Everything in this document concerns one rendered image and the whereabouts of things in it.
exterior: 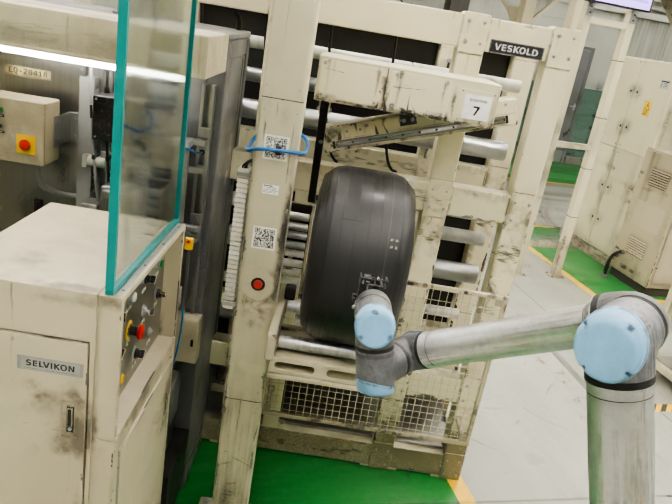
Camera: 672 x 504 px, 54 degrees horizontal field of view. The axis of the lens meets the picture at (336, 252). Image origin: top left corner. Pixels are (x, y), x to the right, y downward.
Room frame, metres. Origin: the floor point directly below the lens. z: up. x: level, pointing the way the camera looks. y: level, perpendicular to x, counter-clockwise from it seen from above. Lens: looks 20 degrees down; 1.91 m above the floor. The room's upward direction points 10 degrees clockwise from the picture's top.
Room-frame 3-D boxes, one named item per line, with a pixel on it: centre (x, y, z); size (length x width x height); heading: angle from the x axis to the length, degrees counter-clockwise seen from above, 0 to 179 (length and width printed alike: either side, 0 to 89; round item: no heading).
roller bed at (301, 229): (2.42, 0.21, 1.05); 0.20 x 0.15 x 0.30; 91
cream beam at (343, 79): (2.35, -0.14, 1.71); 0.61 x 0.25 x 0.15; 91
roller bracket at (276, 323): (2.04, 0.16, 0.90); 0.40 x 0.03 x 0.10; 1
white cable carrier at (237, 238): (1.99, 0.32, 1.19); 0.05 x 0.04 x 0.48; 1
